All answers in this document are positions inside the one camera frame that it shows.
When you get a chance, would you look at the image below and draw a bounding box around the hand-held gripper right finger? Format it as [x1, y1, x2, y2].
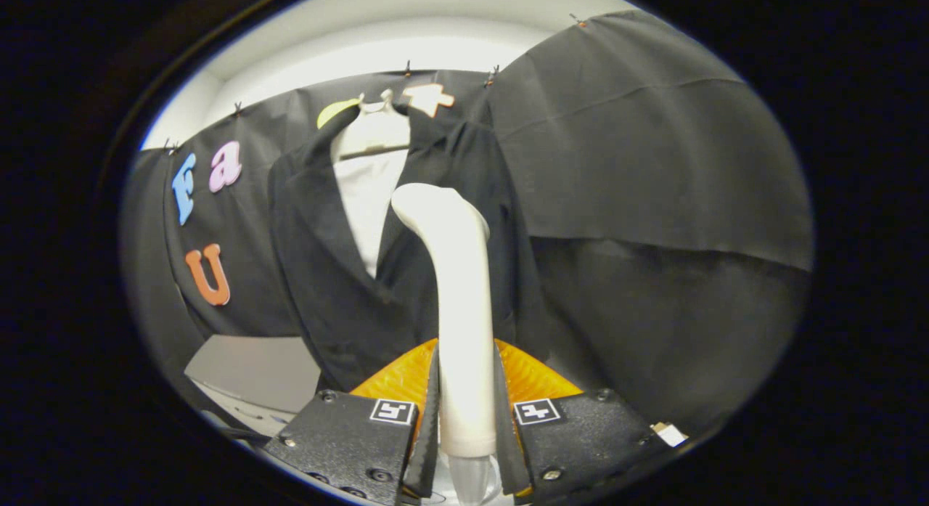
[494, 339, 665, 505]

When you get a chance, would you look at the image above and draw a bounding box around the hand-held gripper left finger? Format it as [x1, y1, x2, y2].
[263, 338, 441, 505]

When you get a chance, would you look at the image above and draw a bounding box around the white mannequin torso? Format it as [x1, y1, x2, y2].
[330, 89, 413, 278]

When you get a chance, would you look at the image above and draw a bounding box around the grey cabinet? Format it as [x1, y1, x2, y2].
[184, 335, 322, 427]

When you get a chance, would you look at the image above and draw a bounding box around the white garment steamer head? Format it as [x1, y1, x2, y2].
[390, 183, 498, 460]

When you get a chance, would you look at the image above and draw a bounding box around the black jacket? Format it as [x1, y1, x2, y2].
[267, 103, 574, 396]

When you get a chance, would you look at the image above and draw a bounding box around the black backdrop cloth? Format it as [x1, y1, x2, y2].
[120, 11, 814, 434]

